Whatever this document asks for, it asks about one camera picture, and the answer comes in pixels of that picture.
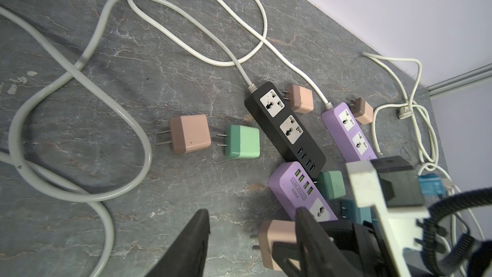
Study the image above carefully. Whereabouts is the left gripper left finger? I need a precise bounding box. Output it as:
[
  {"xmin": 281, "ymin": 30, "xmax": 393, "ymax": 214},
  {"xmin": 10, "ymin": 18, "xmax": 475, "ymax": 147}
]
[{"xmin": 147, "ymin": 209, "xmax": 210, "ymax": 276}]

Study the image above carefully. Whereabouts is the purple power strip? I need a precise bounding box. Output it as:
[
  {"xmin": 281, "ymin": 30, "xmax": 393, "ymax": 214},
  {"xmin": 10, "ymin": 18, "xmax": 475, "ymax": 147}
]
[
  {"xmin": 322, "ymin": 103, "xmax": 377, "ymax": 162},
  {"xmin": 269, "ymin": 162, "xmax": 338, "ymax": 223}
]

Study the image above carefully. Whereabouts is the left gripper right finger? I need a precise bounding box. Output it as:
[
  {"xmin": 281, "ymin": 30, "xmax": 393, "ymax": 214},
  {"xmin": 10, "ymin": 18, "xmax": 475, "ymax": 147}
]
[{"xmin": 295, "ymin": 207, "xmax": 361, "ymax": 277}]

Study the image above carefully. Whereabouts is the purple power strip front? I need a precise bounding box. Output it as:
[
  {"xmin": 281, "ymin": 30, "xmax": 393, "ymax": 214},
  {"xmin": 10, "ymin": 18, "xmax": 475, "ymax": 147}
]
[{"xmin": 269, "ymin": 162, "xmax": 338, "ymax": 223}]

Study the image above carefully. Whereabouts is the white cable teal strip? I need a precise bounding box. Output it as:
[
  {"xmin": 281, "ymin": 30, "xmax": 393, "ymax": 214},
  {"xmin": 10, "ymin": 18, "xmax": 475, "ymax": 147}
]
[{"xmin": 362, "ymin": 51, "xmax": 486, "ymax": 277}]

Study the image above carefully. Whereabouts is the green plug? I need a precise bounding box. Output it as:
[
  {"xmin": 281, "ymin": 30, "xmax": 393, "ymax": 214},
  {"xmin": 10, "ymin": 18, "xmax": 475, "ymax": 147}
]
[
  {"xmin": 217, "ymin": 124, "xmax": 260, "ymax": 159},
  {"xmin": 315, "ymin": 171, "xmax": 346, "ymax": 201}
]

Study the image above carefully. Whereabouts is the white cables left bundle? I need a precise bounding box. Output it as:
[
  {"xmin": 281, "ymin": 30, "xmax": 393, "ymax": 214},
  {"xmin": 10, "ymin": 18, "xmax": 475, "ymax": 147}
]
[{"xmin": 0, "ymin": 0, "xmax": 334, "ymax": 277}]

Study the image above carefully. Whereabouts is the black power strip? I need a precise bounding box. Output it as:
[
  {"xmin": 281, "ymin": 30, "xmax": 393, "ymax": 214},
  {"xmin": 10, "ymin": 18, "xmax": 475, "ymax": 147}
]
[{"xmin": 244, "ymin": 82, "xmax": 326, "ymax": 179}]

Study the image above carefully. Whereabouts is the pink plug front strip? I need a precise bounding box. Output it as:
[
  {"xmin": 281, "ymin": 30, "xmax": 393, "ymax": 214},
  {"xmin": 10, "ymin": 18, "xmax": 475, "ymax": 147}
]
[
  {"xmin": 283, "ymin": 84, "xmax": 314, "ymax": 114},
  {"xmin": 249, "ymin": 219, "xmax": 302, "ymax": 272}
]

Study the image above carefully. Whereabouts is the pink plug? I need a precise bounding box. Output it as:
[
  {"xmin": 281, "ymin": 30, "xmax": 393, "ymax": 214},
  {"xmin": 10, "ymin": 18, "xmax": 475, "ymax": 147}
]
[
  {"xmin": 349, "ymin": 97, "xmax": 374, "ymax": 124},
  {"xmin": 157, "ymin": 114, "xmax": 211, "ymax": 153}
]

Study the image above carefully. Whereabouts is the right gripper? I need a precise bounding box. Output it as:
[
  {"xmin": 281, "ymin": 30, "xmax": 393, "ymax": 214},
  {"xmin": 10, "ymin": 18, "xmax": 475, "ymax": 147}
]
[{"xmin": 272, "ymin": 219, "xmax": 398, "ymax": 277}]

